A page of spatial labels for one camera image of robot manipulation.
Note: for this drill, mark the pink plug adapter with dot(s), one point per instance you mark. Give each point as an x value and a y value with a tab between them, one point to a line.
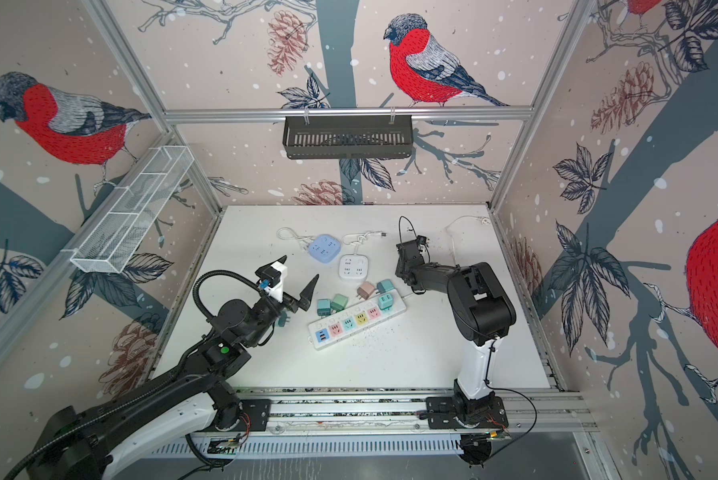
366	290

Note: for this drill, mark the blue square power socket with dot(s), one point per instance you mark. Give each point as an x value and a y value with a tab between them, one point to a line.
324	248

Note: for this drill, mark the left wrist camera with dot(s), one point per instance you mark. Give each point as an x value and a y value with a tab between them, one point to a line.
272	289

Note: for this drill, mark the white colourful power strip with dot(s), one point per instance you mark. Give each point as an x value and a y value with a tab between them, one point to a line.
352	321

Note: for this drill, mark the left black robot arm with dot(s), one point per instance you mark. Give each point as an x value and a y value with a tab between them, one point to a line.
194	394

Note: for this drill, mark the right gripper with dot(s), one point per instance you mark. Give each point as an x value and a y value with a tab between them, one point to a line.
401	268

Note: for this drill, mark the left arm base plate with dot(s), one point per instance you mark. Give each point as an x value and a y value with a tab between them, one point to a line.
246	415

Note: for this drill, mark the white square power socket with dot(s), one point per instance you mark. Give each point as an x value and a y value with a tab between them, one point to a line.
353	267

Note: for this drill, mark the white wire mesh shelf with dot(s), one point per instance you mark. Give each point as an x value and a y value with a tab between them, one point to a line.
116	237

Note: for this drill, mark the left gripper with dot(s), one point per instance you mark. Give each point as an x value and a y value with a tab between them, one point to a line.
303	302

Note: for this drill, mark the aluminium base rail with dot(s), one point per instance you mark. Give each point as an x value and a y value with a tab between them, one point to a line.
321	411

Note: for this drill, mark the green plug adapter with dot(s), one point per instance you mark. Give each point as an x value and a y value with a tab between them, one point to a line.
339	302

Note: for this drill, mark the teal plug adapter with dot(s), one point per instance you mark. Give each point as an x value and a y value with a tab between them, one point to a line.
385	286
324	307
385	301
283	320

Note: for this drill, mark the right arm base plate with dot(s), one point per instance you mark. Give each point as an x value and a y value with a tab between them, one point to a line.
458	412

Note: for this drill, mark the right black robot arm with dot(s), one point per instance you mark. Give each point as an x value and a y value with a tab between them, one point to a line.
483	314

